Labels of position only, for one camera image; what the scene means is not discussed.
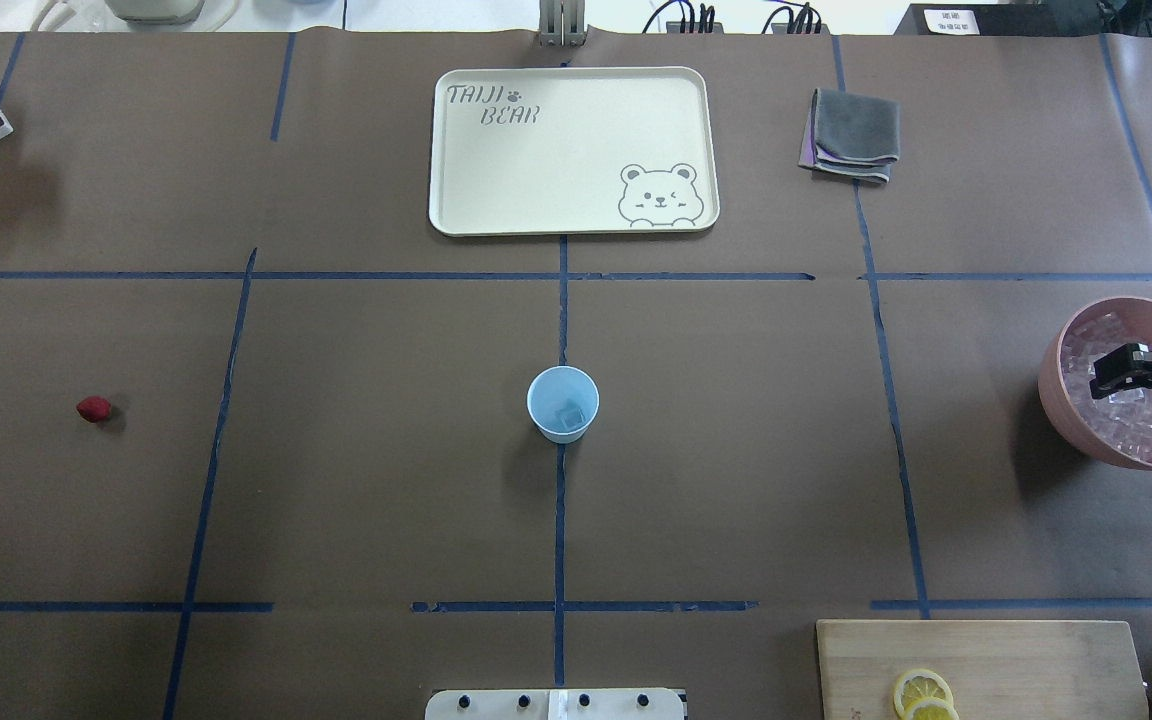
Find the pink bowl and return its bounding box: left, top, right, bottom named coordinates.
left=1038, top=296, right=1152, bottom=471

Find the cream bear serving tray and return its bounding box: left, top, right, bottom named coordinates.
left=429, top=67, right=721, bottom=237

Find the lemon slices row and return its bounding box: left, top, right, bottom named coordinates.
left=890, top=667, right=960, bottom=719

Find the aluminium frame post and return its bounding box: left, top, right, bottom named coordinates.
left=538, top=0, right=588, bottom=47

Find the wooden cutting board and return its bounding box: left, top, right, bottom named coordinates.
left=814, top=619, right=1149, bottom=719

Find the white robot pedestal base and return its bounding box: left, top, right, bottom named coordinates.
left=424, top=687, right=689, bottom=719

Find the red strawberry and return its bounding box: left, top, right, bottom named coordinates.
left=76, top=395, right=114, bottom=424

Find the grey folded cloth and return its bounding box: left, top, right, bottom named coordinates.
left=808, top=88, right=902, bottom=184

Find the light blue plastic cup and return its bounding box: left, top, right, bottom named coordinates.
left=526, top=365, right=602, bottom=445

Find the purple folded cloth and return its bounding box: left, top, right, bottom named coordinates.
left=799, top=109, right=818, bottom=170

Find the white toaster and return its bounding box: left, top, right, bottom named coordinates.
left=105, top=0, right=205, bottom=26

